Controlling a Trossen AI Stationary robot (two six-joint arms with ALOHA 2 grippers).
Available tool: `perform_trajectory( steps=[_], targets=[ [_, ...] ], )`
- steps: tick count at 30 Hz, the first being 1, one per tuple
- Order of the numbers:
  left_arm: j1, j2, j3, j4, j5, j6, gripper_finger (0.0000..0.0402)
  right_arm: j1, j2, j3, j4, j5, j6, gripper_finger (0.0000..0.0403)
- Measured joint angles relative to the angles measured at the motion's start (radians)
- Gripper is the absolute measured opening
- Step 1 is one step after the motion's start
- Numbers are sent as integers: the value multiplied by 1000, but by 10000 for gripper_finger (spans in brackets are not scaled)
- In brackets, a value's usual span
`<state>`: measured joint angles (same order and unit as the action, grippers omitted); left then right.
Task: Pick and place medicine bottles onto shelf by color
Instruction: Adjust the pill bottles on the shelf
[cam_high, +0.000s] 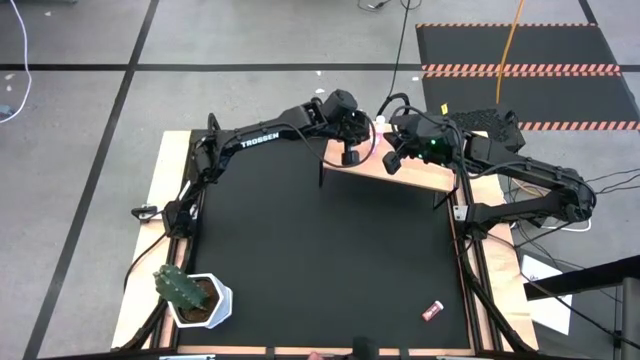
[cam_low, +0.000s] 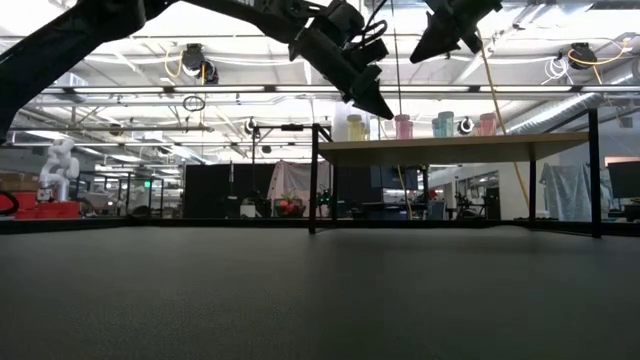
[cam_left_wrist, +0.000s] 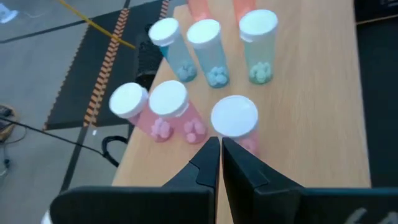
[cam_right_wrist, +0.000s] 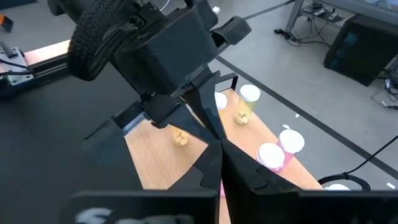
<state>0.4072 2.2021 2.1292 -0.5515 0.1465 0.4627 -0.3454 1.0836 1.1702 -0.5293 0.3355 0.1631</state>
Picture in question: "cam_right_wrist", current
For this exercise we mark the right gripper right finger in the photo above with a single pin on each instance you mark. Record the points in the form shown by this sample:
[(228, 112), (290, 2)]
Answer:
[(255, 196)]

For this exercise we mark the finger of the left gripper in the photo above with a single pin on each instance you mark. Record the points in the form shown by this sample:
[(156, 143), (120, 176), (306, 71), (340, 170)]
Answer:
[(177, 115), (210, 102)]

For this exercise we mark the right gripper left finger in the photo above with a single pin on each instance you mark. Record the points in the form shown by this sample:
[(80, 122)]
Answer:
[(205, 177)]

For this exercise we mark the small beige toy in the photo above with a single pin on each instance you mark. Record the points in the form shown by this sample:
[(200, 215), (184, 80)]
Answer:
[(180, 138)]

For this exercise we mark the blue medicine bottle white cap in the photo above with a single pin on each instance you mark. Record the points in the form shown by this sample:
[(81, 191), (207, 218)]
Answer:
[(337, 187)]

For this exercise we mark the wooden shelf with black legs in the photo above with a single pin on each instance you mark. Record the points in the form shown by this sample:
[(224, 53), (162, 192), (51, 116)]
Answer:
[(155, 161)]

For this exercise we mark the grey office desk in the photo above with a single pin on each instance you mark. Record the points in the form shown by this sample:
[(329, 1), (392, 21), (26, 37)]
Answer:
[(293, 15)]

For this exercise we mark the black computer tower blue light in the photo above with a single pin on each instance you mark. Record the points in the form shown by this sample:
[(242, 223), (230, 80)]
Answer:
[(357, 53)]

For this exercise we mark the orange and black tool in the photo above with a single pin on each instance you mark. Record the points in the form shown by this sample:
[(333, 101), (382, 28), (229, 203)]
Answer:
[(4, 21)]

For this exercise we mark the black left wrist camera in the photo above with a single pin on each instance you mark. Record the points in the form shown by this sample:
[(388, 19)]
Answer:
[(231, 31)]

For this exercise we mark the black table frame wooden boards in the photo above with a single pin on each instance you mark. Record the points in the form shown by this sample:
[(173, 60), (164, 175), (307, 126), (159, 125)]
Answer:
[(46, 67)]

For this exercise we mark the silver metal bracket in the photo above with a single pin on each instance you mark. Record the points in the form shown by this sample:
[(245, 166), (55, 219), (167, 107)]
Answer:
[(18, 77)]

